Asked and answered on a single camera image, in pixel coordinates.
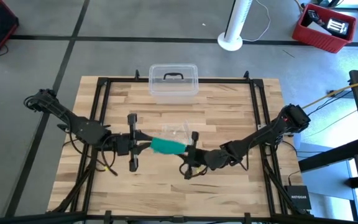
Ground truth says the black metal crossbar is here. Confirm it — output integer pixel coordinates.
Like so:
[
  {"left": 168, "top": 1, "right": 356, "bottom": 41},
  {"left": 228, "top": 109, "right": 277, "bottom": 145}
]
[{"left": 298, "top": 138, "right": 358, "bottom": 173}]

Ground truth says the black device with white stripes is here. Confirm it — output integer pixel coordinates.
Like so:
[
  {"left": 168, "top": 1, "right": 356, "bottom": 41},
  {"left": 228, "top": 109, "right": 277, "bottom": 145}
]
[{"left": 326, "top": 17, "right": 350, "bottom": 39}]

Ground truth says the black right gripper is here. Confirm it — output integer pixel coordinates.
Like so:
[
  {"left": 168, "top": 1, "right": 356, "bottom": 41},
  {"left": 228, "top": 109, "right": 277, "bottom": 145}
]
[{"left": 178, "top": 131, "right": 230, "bottom": 180}]

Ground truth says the red plastic crate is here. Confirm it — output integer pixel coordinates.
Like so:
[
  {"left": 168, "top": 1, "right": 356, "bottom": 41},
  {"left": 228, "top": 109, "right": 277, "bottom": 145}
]
[{"left": 291, "top": 2, "right": 357, "bottom": 54}]

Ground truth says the clear zipper bag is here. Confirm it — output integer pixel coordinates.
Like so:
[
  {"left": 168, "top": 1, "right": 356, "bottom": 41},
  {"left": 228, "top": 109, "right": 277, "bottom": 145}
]
[{"left": 161, "top": 120, "right": 193, "bottom": 146}]

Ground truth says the green elastic bandage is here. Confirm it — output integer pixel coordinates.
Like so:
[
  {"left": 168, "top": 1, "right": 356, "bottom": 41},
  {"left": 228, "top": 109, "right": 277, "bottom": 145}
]
[{"left": 149, "top": 137, "right": 188, "bottom": 156}]

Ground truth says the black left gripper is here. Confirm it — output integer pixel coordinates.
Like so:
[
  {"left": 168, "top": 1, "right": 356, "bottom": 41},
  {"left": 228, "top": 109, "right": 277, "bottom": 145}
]
[{"left": 114, "top": 113, "right": 154, "bottom": 173}]

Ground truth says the black Netgear router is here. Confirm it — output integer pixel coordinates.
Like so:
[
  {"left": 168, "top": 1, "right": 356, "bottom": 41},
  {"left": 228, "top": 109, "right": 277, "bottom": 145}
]
[{"left": 283, "top": 185, "right": 312, "bottom": 211}]

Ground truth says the clear plastic storage box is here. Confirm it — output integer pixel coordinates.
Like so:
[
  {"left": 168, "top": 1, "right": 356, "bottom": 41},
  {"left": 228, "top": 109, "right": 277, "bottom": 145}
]
[{"left": 149, "top": 67, "right": 198, "bottom": 105}]

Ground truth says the small black device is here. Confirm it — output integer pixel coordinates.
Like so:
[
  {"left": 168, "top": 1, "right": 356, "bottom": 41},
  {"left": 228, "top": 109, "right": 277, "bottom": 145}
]
[{"left": 306, "top": 9, "right": 320, "bottom": 23}]

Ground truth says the black metal table frame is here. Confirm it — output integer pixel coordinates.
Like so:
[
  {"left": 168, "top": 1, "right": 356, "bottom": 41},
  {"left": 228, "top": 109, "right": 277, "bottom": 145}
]
[{"left": 47, "top": 70, "right": 315, "bottom": 224}]

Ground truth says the black cable bundle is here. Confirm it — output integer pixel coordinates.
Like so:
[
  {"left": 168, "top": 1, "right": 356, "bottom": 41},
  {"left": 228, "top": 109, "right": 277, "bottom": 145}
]
[
  {"left": 53, "top": 144, "right": 101, "bottom": 215},
  {"left": 261, "top": 155, "right": 301, "bottom": 215}
]

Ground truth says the yellow cable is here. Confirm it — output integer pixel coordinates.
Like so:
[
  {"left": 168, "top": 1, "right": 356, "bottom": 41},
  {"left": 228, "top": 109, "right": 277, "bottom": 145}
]
[{"left": 301, "top": 77, "right": 358, "bottom": 110}]

